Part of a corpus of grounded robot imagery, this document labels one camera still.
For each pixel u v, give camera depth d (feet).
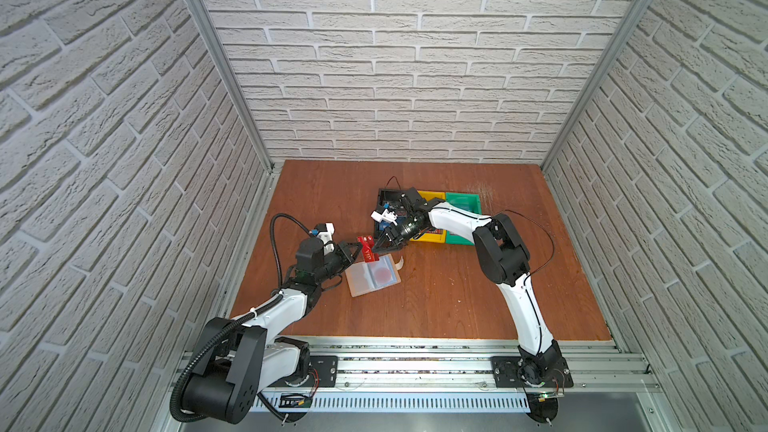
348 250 2.50
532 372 2.13
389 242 2.72
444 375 2.47
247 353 1.40
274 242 2.32
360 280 2.89
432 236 3.13
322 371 2.40
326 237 2.60
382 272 2.97
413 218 2.58
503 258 1.96
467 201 3.71
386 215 2.90
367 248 2.81
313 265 2.16
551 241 3.28
